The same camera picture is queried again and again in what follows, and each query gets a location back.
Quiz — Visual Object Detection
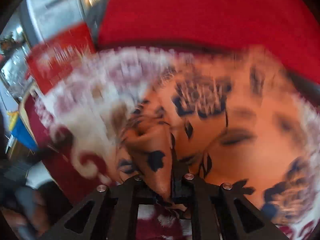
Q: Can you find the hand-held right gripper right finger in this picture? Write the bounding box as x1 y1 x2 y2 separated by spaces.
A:
171 162 289 240

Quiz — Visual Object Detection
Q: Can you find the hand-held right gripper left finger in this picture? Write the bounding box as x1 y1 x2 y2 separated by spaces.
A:
41 175 158 240

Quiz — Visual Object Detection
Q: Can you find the orange floral blouse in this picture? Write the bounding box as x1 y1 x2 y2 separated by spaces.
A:
117 45 320 228

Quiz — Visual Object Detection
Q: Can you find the blue cloth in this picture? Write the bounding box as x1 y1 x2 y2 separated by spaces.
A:
10 117 38 153

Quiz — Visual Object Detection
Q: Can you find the white maroon floral blanket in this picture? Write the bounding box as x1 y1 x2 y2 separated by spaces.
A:
19 46 320 240

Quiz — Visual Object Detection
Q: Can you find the red snack box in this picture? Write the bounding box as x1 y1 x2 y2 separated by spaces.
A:
25 22 97 95

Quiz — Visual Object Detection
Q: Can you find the white appliance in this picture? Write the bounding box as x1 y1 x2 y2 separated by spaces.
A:
20 0 85 45

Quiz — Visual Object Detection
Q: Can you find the red blanket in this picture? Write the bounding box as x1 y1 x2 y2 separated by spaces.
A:
96 0 320 85

